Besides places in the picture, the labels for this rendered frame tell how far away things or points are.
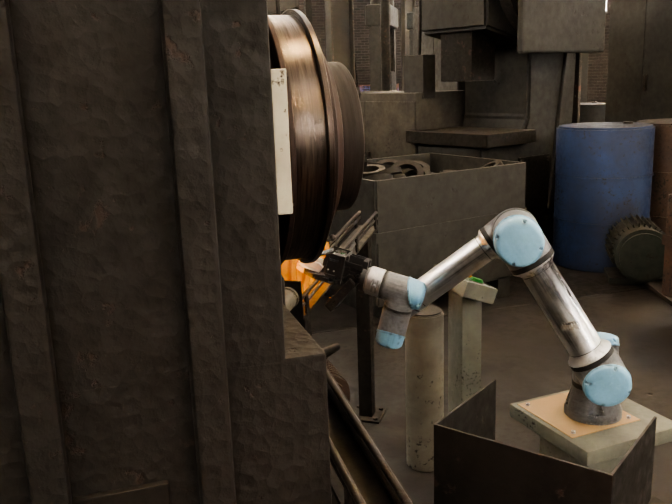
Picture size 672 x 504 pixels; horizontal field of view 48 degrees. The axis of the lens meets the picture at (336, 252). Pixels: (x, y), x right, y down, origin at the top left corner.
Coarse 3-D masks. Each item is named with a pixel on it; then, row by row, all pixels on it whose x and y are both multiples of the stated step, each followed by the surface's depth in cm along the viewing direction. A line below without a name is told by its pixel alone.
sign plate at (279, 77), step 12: (276, 72) 91; (276, 84) 91; (276, 96) 91; (276, 108) 91; (276, 120) 92; (276, 132) 92; (288, 132) 93; (276, 144) 92; (288, 144) 93; (276, 156) 93; (288, 156) 93; (276, 168) 93; (288, 168) 94; (288, 180) 94; (288, 192) 94; (288, 204) 94
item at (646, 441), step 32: (448, 416) 114; (480, 416) 123; (448, 448) 110; (480, 448) 107; (512, 448) 104; (640, 448) 105; (448, 480) 111; (480, 480) 108; (512, 480) 105; (544, 480) 102; (576, 480) 99; (608, 480) 96; (640, 480) 107
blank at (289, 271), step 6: (282, 264) 194; (288, 264) 193; (294, 264) 196; (282, 270) 194; (288, 270) 193; (294, 270) 196; (288, 276) 193; (294, 276) 196; (300, 276) 203; (306, 276) 204; (306, 282) 204; (306, 288) 204
